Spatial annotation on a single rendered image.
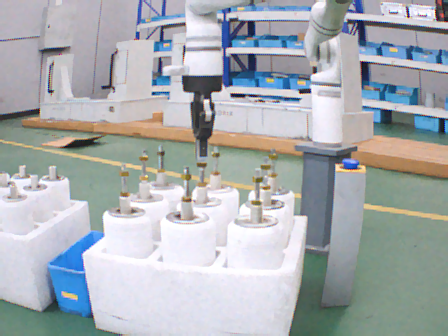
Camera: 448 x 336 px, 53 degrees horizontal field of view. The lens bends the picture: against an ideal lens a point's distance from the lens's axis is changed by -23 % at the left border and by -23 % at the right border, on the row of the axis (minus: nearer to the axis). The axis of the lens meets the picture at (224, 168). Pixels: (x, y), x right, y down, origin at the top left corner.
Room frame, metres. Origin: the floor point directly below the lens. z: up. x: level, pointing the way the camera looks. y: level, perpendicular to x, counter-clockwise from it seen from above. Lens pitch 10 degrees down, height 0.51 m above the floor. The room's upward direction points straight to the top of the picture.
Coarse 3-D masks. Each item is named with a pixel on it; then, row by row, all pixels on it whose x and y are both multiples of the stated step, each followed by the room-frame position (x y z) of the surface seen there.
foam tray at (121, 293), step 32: (96, 256) 0.90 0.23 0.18; (160, 256) 0.94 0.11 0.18; (224, 256) 0.94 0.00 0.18; (288, 256) 0.93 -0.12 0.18; (96, 288) 0.90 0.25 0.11; (128, 288) 0.89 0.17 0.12; (160, 288) 0.87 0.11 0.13; (192, 288) 0.86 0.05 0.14; (224, 288) 0.85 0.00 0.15; (256, 288) 0.84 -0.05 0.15; (288, 288) 0.83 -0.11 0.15; (96, 320) 0.90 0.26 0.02; (128, 320) 0.89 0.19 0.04; (160, 320) 0.87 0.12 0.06; (192, 320) 0.86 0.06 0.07; (224, 320) 0.85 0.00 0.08; (256, 320) 0.84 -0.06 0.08; (288, 320) 0.84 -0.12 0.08
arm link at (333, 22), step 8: (328, 0) 1.12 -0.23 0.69; (336, 0) 1.11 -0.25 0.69; (344, 0) 1.11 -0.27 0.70; (352, 0) 1.14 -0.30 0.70; (312, 8) 1.29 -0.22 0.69; (320, 8) 1.23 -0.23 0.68; (328, 8) 1.16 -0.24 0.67; (336, 8) 1.16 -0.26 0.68; (344, 8) 1.17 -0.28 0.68; (312, 16) 1.29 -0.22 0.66; (320, 16) 1.24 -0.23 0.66; (328, 16) 1.21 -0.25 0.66; (336, 16) 1.21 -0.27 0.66; (344, 16) 1.23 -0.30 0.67; (320, 24) 1.28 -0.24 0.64; (328, 24) 1.26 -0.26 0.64; (336, 24) 1.25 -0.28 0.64
